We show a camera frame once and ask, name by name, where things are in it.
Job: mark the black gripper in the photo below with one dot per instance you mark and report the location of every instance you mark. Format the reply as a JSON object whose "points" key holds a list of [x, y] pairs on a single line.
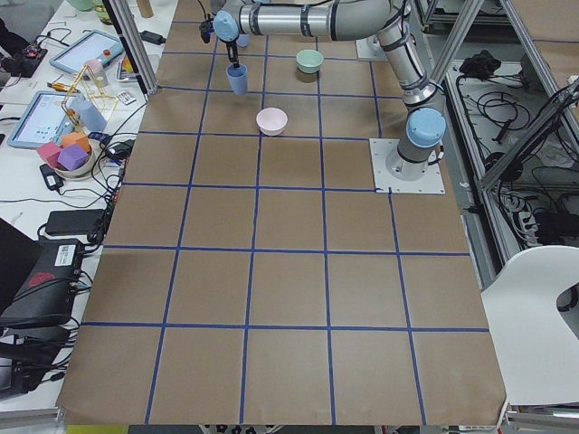
{"points": [[232, 47]]}

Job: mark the blue cup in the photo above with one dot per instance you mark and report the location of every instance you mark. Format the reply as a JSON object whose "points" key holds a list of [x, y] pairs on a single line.
{"points": [[237, 75], [243, 40]]}

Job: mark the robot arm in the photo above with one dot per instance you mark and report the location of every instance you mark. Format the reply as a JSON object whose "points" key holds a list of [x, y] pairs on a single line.
{"points": [[347, 30]]}

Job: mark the green bowl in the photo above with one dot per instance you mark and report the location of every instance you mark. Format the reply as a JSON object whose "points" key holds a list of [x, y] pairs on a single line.
{"points": [[309, 61]]}

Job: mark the pink bowl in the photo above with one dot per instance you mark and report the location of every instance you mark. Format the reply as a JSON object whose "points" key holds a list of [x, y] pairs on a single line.
{"points": [[271, 121]]}

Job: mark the teach pendant tablet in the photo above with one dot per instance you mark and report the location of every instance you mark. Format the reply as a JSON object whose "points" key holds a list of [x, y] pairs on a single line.
{"points": [[45, 120], [93, 45]]}

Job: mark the bowl of coloured foam blocks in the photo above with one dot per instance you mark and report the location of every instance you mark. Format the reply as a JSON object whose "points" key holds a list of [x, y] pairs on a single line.
{"points": [[72, 159]]}

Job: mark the black power adapter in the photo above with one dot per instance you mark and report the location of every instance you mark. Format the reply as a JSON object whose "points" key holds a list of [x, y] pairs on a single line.
{"points": [[52, 180]]}

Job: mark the black laptop computer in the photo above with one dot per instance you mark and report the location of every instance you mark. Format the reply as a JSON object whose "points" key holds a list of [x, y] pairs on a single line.
{"points": [[37, 279]]}

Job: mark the white chair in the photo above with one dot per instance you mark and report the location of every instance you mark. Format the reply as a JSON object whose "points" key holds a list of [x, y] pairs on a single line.
{"points": [[537, 351]]}

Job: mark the aluminium frame post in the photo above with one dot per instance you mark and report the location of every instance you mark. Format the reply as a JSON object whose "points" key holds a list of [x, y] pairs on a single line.
{"points": [[126, 28]]}

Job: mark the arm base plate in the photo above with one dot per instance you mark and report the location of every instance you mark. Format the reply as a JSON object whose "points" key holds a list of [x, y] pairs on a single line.
{"points": [[369, 49], [392, 174]]}

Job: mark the gold wire rack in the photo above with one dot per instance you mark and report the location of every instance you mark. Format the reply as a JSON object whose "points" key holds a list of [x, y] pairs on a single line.
{"points": [[87, 102]]}

